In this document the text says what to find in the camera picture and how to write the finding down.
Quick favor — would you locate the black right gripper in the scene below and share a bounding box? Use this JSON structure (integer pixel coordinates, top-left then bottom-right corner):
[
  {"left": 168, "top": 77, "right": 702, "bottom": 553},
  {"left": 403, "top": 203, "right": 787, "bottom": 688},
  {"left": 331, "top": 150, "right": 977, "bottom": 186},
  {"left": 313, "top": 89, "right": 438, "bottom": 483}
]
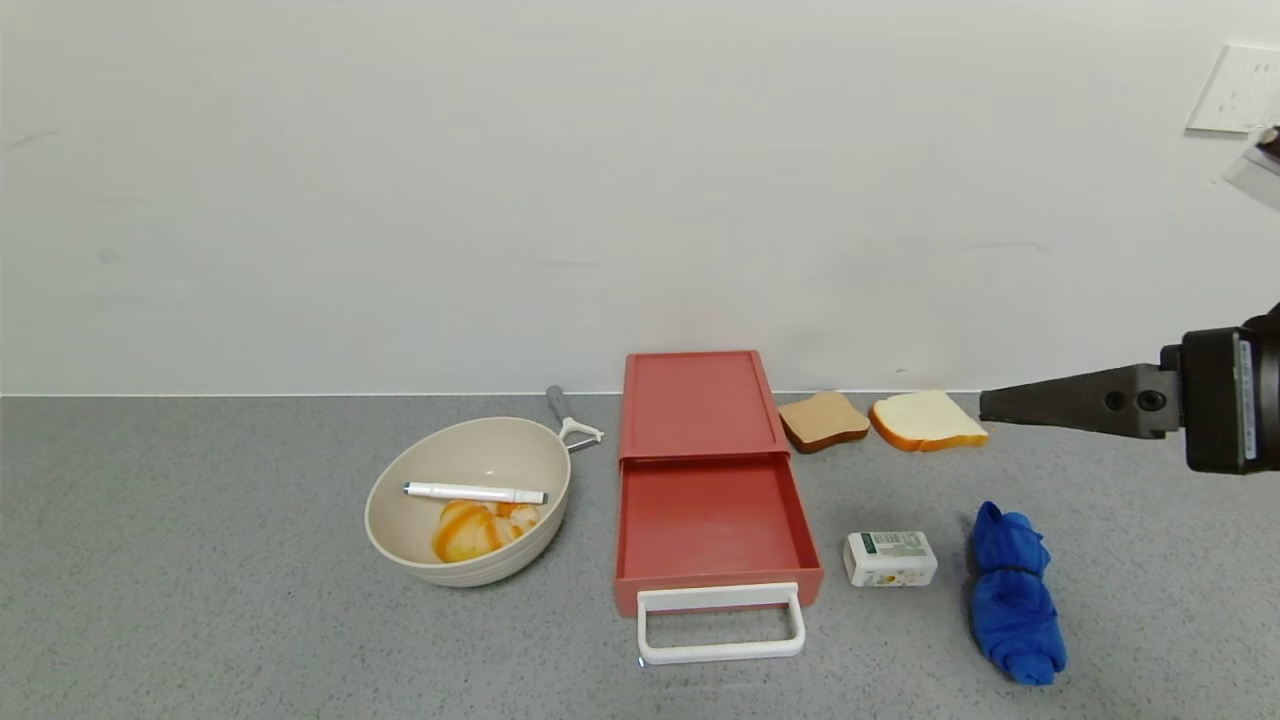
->
[{"left": 978, "top": 302, "right": 1280, "bottom": 475}]

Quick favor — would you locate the red drawer with white handle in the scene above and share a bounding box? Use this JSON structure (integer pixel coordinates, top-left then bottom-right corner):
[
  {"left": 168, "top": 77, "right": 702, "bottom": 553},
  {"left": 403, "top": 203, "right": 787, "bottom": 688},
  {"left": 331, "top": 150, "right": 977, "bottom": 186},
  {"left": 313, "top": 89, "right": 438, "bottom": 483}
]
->
[{"left": 613, "top": 452, "right": 826, "bottom": 667}]

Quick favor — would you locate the white bread slice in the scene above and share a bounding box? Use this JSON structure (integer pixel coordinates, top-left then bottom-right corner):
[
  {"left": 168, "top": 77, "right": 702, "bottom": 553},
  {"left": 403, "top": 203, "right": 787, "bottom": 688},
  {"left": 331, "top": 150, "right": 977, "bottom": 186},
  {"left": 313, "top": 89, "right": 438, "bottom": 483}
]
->
[{"left": 869, "top": 390, "right": 990, "bottom": 453}]

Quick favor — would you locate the blue crumpled cloth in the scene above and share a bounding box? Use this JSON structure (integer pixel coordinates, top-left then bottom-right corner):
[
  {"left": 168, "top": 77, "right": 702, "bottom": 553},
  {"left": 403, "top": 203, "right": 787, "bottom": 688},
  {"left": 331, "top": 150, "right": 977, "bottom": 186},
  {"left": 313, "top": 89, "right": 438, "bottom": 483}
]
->
[{"left": 968, "top": 501, "right": 1068, "bottom": 687}]

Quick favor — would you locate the small white printed box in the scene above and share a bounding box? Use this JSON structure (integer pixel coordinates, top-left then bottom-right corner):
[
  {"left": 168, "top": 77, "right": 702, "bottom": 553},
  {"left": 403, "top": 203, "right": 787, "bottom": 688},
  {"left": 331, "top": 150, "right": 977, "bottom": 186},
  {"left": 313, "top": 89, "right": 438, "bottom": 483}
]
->
[{"left": 843, "top": 531, "right": 939, "bottom": 588}]

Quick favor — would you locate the brown toast slice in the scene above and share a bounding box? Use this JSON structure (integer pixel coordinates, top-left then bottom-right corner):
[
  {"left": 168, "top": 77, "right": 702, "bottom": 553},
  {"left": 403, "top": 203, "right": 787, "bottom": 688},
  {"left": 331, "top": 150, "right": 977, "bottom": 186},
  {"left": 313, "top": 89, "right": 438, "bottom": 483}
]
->
[{"left": 778, "top": 391, "right": 871, "bottom": 455}]

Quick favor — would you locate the white marker pen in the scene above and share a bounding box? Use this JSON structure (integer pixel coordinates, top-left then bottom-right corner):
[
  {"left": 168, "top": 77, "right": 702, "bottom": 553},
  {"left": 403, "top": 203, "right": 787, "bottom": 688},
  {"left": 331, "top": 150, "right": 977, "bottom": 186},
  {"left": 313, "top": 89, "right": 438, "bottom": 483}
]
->
[{"left": 403, "top": 482, "right": 549, "bottom": 505}]

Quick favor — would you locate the beige ribbed bowl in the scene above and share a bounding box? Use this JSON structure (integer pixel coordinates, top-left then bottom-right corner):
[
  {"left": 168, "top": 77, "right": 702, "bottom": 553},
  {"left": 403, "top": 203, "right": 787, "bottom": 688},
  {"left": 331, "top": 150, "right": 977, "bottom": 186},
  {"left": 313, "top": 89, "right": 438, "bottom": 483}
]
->
[{"left": 364, "top": 416, "right": 573, "bottom": 588}]

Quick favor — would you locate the orange striped bread roll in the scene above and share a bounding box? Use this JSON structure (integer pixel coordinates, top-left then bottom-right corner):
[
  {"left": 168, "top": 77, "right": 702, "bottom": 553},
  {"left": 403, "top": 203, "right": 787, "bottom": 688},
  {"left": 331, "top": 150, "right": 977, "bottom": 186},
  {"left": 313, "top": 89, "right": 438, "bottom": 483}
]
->
[{"left": 432, "top": 500, "right": 541, "bottom": 564}]

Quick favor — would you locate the white wall socket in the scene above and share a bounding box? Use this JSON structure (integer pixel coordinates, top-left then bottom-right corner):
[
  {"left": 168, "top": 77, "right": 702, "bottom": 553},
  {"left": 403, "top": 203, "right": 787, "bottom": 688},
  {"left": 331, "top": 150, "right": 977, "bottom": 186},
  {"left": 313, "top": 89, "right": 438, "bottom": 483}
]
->
[{"left": 1187, "top": 43, "right": 1280, "bottom": 135}]

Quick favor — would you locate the grey handled white peeler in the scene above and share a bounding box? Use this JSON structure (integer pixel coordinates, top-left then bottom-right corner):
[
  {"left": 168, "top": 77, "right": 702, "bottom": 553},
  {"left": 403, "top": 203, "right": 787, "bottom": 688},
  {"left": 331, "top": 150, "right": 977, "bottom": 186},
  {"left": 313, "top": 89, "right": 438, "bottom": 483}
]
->
[{"left": 546, "top": 386, "right": 606, "bottom": 453}]

